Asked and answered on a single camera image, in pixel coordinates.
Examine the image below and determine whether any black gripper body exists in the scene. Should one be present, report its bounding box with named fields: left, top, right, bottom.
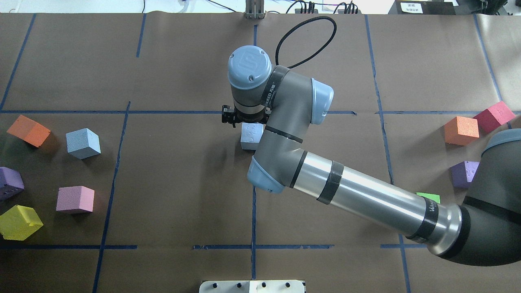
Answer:
left=221, top=105, right=238, bottom=128

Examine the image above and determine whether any light blue block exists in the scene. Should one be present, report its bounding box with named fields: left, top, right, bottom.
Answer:
left=240, top=122, right=264, bottom=151
left=66, top=128, right=101, bottom=160

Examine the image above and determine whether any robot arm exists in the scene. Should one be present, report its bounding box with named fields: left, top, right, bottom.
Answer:
left=222, top=45, right=521, bottom=267

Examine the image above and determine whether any pink foam block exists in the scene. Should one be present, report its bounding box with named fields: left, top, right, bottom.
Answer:
left=56, top=186, right=95, bottom=214

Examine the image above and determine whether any orange foam block left side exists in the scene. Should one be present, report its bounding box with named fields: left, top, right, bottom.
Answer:
left=7, top=115, right=51, bottom=148

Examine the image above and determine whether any orange foam block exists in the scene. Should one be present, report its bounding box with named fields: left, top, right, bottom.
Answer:
left=443, top=116, right=479, bottom=146
left=7, top=115, right=51, bottom=148

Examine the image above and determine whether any black power box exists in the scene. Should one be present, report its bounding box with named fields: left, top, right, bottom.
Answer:
left=387, top=0, right=456, bottom=15

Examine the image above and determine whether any green foam block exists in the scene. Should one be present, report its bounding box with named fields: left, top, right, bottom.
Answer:
left=416, top=192, right=441, bottom=204

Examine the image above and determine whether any purple foam block left side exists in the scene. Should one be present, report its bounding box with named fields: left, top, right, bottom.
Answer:
left=0, top=166, right=25, bottom=201

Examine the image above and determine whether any purple foam block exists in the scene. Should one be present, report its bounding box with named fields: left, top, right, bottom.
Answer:
left=0, top=166, right=25, bottom=201
left=450, top=161, right=479, bottom=189

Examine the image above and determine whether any orange foam block right side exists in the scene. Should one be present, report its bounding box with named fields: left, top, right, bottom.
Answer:
left=443, top=116, right=479, bottom=146

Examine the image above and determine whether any yellow foam block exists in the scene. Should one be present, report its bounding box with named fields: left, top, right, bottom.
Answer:
left=0, top=205, right=44, bottom=241

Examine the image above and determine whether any purple foam block right side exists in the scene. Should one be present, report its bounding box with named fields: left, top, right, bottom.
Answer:
left=450, top=161, right=479, bottom=189

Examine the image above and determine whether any red foam block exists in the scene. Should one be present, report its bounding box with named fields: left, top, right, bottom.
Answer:
left=474, top=101, right=515, bottom=133

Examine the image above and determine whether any aluminium frame post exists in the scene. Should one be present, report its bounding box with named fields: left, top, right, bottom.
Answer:
left=244, top=0, right=266, bottom=19

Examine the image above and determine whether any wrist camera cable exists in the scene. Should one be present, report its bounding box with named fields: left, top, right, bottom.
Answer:
left=275, top=16, right=337, bottom=69

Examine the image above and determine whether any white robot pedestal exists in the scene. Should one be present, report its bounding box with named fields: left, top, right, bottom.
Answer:
left=199, top=280, right=306, bottom=293

